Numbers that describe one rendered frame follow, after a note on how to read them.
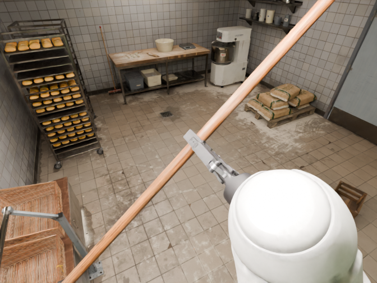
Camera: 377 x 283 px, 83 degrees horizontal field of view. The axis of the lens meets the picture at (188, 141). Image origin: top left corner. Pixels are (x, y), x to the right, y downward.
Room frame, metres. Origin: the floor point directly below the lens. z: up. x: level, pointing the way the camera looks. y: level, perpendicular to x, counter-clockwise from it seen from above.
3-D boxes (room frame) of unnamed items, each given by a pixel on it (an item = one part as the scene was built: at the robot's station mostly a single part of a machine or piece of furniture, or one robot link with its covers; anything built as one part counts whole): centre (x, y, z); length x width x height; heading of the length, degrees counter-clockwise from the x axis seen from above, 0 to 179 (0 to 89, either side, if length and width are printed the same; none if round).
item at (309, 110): (3.96, -1.91, 0.07); 1.20 x 0.80 x 0.14; 117
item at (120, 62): (5.13, 0.65, 0.45); 2.20 x 0.80 x 0.90; 117
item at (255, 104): (3.99, -1.56, 0.22); 0.62 x 0.36 x 0.15; 122
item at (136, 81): (4.81, 1.27, 0.35); 0.50 x 0.36 x 0.24; 27
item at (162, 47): (5.27, 0.55, 1.01); 0.43 x 0.42 x 0.21; 117
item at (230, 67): (5.51, -0.98, 0.66); 0.92 x 0.59 x 1.32; 117
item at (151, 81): (5.00, 0.90, 0.35); 0.50 x 0.36 x 0.24; 28
